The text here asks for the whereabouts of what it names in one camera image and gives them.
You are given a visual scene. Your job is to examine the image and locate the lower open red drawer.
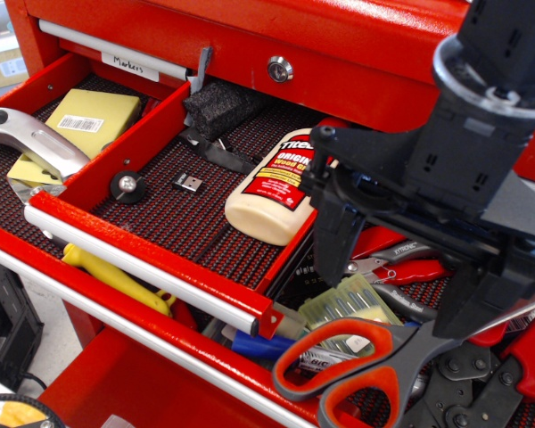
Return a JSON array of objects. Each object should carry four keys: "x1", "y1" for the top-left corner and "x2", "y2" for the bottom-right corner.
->
[{"x1": 0, "y1": 177, "x2": 535, "y2": 428}]

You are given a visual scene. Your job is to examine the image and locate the black grey handled pliers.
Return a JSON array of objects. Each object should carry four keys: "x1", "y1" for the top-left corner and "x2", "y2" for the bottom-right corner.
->
[{"x1": 369, "y1": 241, "x2": 447, "y2": 323}]

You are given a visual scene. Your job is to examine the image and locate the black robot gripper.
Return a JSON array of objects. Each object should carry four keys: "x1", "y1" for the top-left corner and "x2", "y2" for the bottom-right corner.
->
[{"x1": 301, "y1": 126, "x2": 535, "y2": 339}]

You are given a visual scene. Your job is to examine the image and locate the Titebond wood glue bottle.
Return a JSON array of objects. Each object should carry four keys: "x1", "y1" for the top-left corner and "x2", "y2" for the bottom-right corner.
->
[{"x1": 225, "y1": 128, "x2": 314, "y2": 246}]

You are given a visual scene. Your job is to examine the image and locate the black foam block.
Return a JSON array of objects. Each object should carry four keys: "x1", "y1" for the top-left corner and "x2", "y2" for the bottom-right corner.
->
[{"x1": 183, "y1": 80, "x2": 271, "y2": 141}]

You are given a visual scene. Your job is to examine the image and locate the red metal tool chest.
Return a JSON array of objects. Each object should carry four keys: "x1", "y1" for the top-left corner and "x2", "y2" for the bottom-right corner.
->
[{"x1": 6, "y1": 1, "x2": 535, "y2": 427}]

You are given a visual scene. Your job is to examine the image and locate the black tape piece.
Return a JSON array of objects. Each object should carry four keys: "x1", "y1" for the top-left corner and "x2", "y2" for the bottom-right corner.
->
[{"x1": 178, "y1": 128, "x2": 256, "y2": 175}]

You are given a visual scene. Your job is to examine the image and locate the silver drawer lock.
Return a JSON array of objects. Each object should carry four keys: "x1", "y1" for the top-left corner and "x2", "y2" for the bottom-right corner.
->
[{"x1": 267, "y1": 55, "x2": 294, "y2": 83}]

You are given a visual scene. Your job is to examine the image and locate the blue cap dry erase marker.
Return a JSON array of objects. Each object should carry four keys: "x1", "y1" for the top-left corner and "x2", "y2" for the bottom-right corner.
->
[{"x1": 230, "y1": 329, "x2": 358, "y2": 375}]

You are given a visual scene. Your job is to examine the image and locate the yellow handled tool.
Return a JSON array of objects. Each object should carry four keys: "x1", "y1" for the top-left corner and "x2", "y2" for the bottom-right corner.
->
[{"x1": 62, "y1": 243, "x2": 172, "y2": 317}]

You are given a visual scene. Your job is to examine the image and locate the open red drawer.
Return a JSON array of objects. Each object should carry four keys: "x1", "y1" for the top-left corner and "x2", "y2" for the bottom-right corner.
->
[
  {"x1": 0, "y1": 177, "x2": 535, "y2": 428},
  {"x1": 0, "y1": 53, "x2": 309, "y2": 337}
]

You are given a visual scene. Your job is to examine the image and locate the orange grey handled scissors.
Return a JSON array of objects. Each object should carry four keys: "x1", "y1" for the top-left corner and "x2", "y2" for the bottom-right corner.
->
[{"x1": 272, "y1": 312, "x2": 517, "y2": 427}]

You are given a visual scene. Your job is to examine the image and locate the upper open red drawer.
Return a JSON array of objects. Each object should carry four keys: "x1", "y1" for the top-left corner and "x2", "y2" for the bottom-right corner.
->
[{"x1": 0, "y1": 53, "x2": 309, "y2": 337}]

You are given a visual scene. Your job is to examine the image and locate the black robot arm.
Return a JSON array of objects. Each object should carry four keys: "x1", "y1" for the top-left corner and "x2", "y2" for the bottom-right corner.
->
[{"x1": 301, "y1": 1, "x2": 535, "y2": 339}]

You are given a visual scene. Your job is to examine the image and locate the silver metal utility knife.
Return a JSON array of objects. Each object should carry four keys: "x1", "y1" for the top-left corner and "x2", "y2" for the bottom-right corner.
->
[{"x1": 0, "y1": 107, "x2": 89, "y2": 182}]

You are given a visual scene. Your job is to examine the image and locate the small black USB dongle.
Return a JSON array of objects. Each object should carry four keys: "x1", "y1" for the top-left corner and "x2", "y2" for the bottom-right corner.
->
[{"x1": 172, "y1": 172, "x2": 203, "y2": 193}]

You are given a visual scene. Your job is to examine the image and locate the red black crimping tool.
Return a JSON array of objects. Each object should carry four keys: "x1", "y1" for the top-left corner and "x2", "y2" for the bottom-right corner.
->
[{"x1": 400, "y1": 318, "x2": 535, "y2": 427}]

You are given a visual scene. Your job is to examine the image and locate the yellow sticky note pad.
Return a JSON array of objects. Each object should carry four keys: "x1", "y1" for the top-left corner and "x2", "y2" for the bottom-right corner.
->
[{"x1": 32, "y1": 89, "x2": 141, "y2": 160}]

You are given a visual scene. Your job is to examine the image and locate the white Markers label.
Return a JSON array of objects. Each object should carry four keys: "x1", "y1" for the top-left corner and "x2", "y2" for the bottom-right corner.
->
[{"x1": 101, "y1": 52, "x2": 160, "y2": 82}]

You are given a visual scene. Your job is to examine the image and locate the red handled flush cutters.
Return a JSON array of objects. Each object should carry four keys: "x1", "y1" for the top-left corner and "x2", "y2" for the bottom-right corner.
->
[{"x1": 327, "y1": 226, "x2": 453, "y2": 285}]

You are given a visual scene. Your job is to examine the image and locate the black knob with screw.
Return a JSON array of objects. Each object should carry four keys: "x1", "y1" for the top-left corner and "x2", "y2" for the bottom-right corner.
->
[{"x1": 110, "y1": 170, "x2": 146, "y2": 204}]

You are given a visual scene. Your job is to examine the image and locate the black electronic box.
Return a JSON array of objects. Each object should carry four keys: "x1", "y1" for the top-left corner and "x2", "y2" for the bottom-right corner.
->
[{"x1": 0, "y1": 265, "x2": 44, "y2": 391}]

